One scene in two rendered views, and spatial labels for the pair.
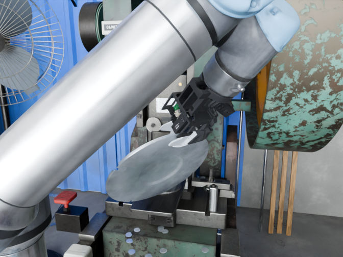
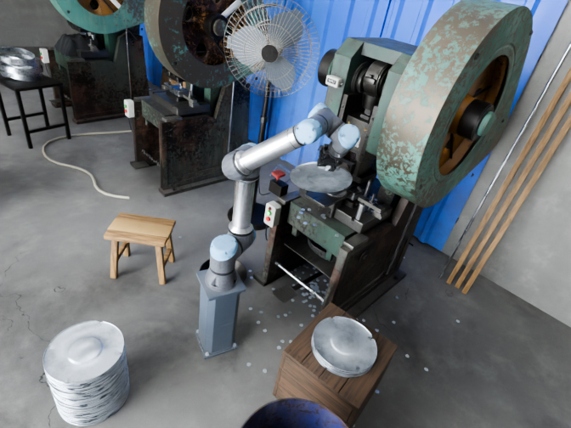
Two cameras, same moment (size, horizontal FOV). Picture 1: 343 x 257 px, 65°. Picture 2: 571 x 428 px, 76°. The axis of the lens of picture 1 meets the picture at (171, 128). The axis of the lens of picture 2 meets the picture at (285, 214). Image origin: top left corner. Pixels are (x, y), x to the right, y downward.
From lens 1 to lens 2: 107 cm
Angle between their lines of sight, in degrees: 31
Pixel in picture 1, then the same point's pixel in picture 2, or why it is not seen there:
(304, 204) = (509, 281)
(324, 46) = (400, 149)
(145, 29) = (283, 138)
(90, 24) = (325, 70)
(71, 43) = (342, 35)
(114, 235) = (296, 206)
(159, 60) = (285, 147)
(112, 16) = (336, 71)
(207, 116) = (332, 161)
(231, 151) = not seen: hidden behind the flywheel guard
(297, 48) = (389, 144)
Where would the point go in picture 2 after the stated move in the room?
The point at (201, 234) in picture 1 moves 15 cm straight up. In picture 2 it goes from (343, 228) to (350, 205)
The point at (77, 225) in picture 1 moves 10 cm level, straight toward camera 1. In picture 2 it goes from (279, 192) to (275, 200)
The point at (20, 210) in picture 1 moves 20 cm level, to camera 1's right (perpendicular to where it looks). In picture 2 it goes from (247, 170) to (291, 191)
